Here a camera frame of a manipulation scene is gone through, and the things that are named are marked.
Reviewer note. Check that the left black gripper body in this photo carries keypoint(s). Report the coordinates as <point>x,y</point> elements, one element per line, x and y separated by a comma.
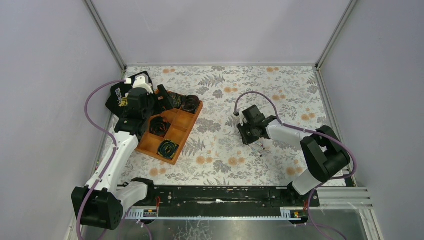
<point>158,98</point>

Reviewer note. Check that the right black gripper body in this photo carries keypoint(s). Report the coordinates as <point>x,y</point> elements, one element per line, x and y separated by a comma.
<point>250,133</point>

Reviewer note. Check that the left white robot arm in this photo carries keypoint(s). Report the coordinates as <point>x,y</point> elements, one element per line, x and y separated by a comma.
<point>100,203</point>

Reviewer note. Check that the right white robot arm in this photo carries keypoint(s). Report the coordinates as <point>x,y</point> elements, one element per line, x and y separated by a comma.
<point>324,154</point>

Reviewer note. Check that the rolled dark tie back left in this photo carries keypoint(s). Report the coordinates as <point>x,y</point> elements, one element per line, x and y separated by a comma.
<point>177,99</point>

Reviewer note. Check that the rolled dark tie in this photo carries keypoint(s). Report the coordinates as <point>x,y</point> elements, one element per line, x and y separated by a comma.
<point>190,104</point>
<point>177,99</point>

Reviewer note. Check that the black floral embroidered cloth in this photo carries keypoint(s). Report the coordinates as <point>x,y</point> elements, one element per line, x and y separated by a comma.
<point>117,103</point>

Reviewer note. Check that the rolled dark tie back right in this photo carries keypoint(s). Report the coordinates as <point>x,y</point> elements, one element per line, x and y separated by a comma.
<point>190,104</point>

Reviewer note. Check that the rolled tie black orange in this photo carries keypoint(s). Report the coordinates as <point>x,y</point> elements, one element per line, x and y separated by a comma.
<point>159,126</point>

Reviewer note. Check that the orange wooden divided tray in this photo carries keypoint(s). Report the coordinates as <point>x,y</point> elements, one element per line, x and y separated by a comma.
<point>181,126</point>

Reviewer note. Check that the rolled tie blue yellow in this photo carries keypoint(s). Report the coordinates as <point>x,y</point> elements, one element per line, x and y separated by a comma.
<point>167,149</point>

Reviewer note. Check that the floral table mat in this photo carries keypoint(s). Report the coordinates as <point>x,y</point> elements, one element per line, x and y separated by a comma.
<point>214,153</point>

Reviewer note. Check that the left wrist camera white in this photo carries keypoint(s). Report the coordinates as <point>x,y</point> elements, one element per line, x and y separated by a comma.
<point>140,81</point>

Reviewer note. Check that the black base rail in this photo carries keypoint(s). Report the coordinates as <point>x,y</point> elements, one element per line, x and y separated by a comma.
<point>172,202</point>

